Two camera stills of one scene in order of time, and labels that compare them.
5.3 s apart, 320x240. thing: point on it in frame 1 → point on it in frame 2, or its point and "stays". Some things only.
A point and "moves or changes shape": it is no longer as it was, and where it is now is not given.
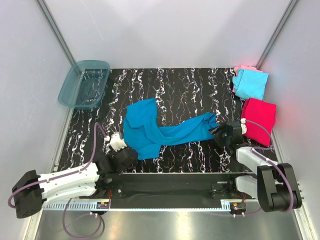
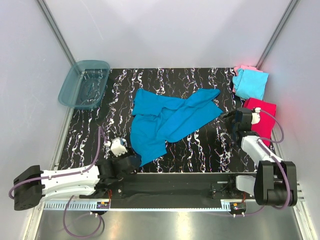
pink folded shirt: [245, 68] stays
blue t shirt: [142, 133] moves or changes shape
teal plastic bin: [84, 87] stays
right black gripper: [217, 135] → [233, 112]
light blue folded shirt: [250, 83] stays
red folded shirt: [262, 113] stays
